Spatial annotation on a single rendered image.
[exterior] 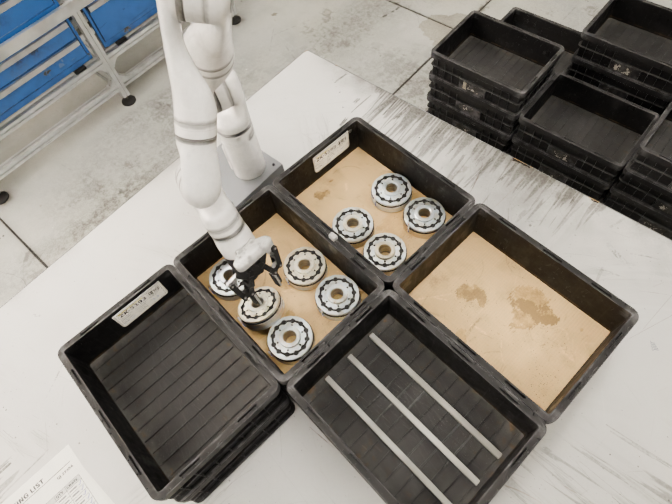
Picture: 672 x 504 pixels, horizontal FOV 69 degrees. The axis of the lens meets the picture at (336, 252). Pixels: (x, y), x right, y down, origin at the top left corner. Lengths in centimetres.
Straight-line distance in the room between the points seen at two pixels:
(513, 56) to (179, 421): 179
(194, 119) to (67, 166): 212
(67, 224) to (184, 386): 166
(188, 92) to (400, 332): 65
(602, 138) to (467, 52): 62
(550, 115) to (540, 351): 123
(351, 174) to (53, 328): 90
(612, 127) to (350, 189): 122
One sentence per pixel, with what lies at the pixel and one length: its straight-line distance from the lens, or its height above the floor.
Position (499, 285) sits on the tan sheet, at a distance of 118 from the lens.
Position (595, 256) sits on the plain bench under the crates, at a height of 70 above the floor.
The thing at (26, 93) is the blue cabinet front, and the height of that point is 37.
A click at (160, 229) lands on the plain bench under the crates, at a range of 153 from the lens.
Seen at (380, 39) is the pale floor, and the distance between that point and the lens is 306.
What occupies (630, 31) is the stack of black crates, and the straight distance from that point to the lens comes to 245.
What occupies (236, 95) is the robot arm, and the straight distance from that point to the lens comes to 120.
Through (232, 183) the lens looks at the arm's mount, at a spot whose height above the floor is 81.
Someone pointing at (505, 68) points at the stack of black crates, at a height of 49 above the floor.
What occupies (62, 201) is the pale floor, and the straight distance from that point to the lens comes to 280.
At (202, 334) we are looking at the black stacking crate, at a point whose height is 83.
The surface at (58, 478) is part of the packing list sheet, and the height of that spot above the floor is 70.
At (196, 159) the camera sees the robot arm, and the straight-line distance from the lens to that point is 87.
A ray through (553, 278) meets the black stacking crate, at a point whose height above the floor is 87.
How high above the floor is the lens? 188
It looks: 61 degrees down
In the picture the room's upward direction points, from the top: 11 degrees counter-clockwise
